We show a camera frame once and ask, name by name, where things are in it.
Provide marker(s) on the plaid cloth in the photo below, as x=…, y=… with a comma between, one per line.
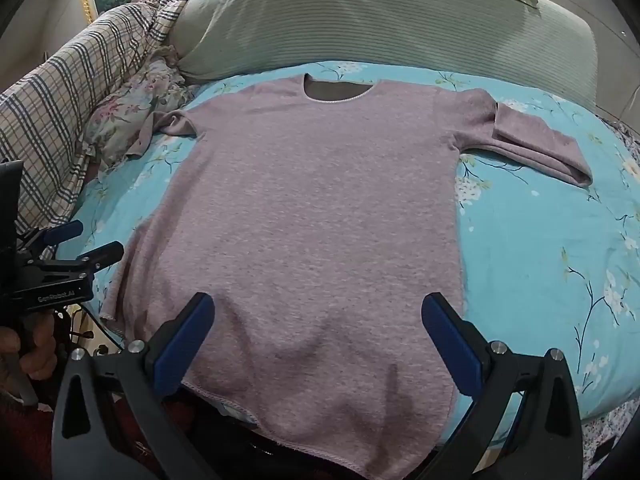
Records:
x=60, y=85

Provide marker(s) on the person's left hand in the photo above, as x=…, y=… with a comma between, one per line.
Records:
x=35, y=355

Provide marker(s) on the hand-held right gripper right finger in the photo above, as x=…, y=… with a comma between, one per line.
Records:
x=452, y=345

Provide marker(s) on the pink knit shirt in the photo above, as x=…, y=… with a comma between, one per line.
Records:
x=310, y=210

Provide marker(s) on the green ribbed cushion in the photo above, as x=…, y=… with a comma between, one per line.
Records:
x=350, y=20

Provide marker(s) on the dark red cloth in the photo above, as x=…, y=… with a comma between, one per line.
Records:
x=27, y=440

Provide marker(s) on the grey floral bed sheet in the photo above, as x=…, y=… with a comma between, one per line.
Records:
x=631, y=155

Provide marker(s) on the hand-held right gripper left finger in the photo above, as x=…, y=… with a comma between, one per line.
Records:
x=182, y=345

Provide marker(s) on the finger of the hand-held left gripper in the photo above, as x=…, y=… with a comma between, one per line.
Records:
x=62, y=232
x=100, y=255

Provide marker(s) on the blue floral blanket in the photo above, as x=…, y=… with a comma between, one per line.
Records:
x=540, y=260

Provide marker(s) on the pink floral cloth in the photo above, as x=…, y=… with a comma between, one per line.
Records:
x=130, y=105

